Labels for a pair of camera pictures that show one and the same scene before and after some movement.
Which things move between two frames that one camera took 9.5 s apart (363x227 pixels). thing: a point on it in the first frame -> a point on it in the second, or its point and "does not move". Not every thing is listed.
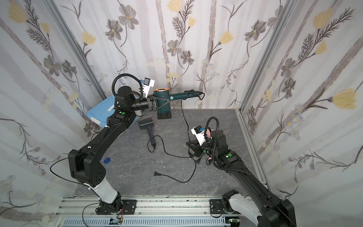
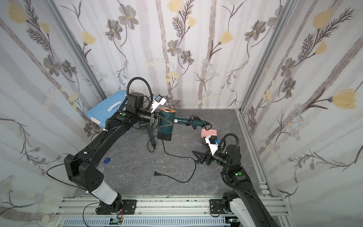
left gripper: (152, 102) -> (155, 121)
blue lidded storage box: (103, 110) does not move
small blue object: (107, 160) does not move
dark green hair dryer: (164, 98) -> (167, 119)
